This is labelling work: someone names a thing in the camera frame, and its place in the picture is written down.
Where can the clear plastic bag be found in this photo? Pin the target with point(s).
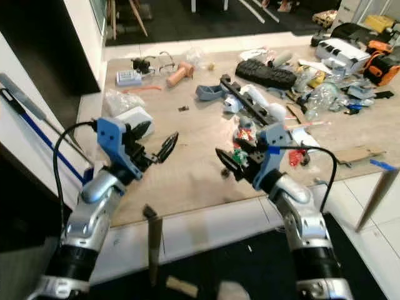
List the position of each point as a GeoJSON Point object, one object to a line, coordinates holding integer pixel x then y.
{"type": "Point", "coordinates": [122, 102]}

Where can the long black metal bar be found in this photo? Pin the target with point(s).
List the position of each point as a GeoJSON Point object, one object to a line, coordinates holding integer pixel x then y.
{"type": "Point", "coordinates": [249, 100]}

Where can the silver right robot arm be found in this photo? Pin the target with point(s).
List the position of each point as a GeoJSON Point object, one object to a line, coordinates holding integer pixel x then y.
{"type": "Point", "coordinates": [303, 219]}

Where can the black floor mat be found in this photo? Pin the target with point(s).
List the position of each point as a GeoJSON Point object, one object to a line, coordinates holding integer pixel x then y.
{"type": "Point", "coordinates": [237, 262]}

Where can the crumpled clear plastic bottle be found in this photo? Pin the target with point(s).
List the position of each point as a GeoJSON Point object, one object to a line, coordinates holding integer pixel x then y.
{"type": "Point", "coordinates": [324, 99]}

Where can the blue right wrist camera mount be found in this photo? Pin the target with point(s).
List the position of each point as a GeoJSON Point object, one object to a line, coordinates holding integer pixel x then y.
{"type": "Point", "coordinates": [274, 140]}

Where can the small red wrapper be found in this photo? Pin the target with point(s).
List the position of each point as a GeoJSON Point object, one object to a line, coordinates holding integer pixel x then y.
{"type": "Point", "coordinates": [297, 157]}

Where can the white plastic device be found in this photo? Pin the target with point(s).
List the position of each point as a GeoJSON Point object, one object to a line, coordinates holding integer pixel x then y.
{"type": "Point", "coordinates": [342, 55]}

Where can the flat brown cardboard piece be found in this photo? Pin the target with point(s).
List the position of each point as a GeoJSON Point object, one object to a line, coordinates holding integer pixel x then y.
{"type": "Point", "coordinates": [359, 155]}

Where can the blue bin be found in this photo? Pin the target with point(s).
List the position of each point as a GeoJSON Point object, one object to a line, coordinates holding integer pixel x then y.
{"type": "Point", "coordinates": [89, 175]}

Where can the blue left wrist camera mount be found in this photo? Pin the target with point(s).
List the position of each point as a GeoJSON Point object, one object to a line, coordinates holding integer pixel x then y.
{"type": "Point", "coordinates": [111, 137]}

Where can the small black clamp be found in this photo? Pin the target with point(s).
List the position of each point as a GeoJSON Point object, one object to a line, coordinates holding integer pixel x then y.
{"type": "Point", "coordinates": [142, 65]}

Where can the thin orange strip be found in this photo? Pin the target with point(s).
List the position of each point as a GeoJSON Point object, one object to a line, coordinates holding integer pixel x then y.
{"type": "Point", "coordinates": [142, 89]}

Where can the yellow box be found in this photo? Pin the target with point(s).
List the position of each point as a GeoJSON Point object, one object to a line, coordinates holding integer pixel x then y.
{"type": "Point", "coordinates": [379, 23]}

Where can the orange black power tool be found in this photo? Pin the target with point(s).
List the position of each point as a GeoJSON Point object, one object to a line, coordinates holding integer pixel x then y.
{"type": "Point", "coordinates": [384, 65]}

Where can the blue tape strip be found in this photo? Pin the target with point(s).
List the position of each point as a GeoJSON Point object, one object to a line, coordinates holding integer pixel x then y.
{"type": "Point", "coordinates": [382, 165]}

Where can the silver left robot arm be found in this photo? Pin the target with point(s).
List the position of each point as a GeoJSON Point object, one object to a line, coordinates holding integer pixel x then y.
{"type": "Point", "coordinates": [94, 212]}

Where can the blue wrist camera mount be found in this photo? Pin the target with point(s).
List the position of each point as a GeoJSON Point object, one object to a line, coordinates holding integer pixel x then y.
{"type": "Point", "coordinates": [274, 140]}
{"type": "Point", "coordinates": [111, 137]}

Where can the grey blue plastic part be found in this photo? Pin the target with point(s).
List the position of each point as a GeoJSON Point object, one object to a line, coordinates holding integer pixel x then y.
{"type": "Point", "coordinates": [210, 92]}

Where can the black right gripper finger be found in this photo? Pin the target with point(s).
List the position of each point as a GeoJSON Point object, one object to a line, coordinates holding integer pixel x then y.
{"type": "Point", "coordinates": [242, 144]}
{"type": "Point", "coordinates": [229, 162]}

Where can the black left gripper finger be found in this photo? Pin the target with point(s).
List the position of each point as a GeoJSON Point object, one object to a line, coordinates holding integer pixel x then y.
{"type": "Point", "coordinates": [141, 130]}
{"type": "Point", "coordinates": [169, 149]}

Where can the brown cardboard scrap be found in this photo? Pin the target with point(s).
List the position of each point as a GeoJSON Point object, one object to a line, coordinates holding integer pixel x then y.
{"type": "Point", "coordinates": [181, 286]}

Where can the wooden legged chair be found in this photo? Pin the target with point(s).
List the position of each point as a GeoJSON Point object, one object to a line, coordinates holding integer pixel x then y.
{"type": "Point", "coordinates": [128, 12]}

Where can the black bag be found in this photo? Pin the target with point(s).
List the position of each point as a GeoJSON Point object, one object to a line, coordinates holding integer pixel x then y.
{"type": "Point", "coordinates": [344, 32]}

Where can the wooden table leg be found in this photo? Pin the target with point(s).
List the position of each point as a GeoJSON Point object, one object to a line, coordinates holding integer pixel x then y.
{"type": "Point", "coordinates": [152, 247]}
{"type": "Point", "coordinates": [378, 197]}

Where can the white cabinet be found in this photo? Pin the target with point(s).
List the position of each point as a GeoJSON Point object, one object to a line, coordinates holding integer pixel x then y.
{"type": "Point", "coordinates": [31, 137]}

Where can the small blue white box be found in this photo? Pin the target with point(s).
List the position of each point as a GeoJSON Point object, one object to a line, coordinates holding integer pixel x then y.
{"type": "Point", "coordinates": [129, 78]}

